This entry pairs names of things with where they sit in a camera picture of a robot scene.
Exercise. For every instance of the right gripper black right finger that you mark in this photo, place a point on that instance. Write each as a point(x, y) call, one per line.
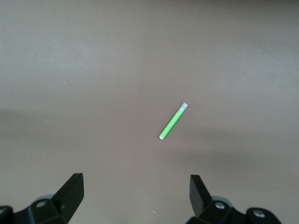
point(201, 200)

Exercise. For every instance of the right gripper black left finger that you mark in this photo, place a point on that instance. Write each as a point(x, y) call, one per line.
point(67, 198)

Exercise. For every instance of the green marker pen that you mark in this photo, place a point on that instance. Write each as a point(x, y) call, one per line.
point(172, 121)

